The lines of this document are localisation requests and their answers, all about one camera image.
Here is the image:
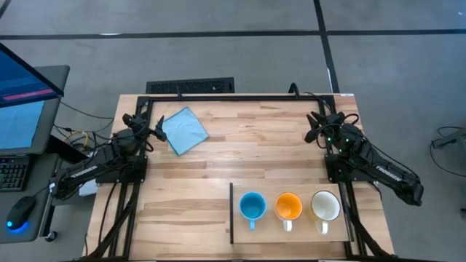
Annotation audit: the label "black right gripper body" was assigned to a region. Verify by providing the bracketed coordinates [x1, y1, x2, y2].
[318, 111, 352, 147]

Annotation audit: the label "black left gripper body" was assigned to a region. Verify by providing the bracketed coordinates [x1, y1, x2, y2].
[123, 118, 157, 146]

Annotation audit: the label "large yellow white mug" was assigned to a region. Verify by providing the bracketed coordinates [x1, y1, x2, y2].
[309, 189, 342, 236]

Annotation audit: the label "yellow mug white handle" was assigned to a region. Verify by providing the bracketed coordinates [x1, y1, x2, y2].
[274, 191, 304, 233]

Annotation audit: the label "small blue mug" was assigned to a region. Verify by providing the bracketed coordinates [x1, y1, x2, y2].
[238, 191, 268, 232]

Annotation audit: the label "light blue folded cloth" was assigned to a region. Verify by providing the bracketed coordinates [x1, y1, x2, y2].
[161, 106, 210, 156]

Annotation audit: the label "black floor vent grille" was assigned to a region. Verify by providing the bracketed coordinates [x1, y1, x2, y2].
[145, 76, 236, 95]

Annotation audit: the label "grey side desk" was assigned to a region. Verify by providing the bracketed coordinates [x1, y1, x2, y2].
[0, 65, 71, 245]

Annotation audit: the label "computer monitor blue screen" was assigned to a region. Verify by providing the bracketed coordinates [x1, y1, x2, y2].
[0, 42, 66, 156]

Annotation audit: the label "black keyboard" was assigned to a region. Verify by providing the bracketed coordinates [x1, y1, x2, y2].
[0, 155, 31, 193]

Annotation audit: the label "black mouse blue light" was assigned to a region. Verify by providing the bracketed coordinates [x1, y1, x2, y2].
[5, 195, 38, 232]

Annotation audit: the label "black cable loop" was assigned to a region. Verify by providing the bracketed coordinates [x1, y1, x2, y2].
[288, 82, 302, 100]

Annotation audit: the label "yellow cable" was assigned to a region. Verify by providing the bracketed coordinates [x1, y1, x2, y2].
[64, 130, 90, 151]

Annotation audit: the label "wooden shelf black frame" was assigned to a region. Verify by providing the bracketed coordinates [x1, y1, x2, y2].
[229, 181, 355, 246]

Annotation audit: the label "black floor cables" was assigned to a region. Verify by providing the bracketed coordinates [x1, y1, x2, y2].
[429, 125, 466, 180]

